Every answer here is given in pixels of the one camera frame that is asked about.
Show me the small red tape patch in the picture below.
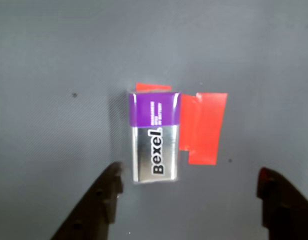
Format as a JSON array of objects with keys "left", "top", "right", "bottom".
[{"left": 135, "top": 83, "right": 229, "bottom": 166}]

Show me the purple silver Bexel battery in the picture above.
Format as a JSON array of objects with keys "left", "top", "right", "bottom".
[{"left": 127, "top": 91, "right": 182, "bottom": 185}]

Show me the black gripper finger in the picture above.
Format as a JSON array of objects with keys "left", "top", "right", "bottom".
[
  {"left": 50, "top": 162, "right": 124, "bottom": 240},
  {"left": 256, "top": 167, "right": 308, "bottom": 240}
]

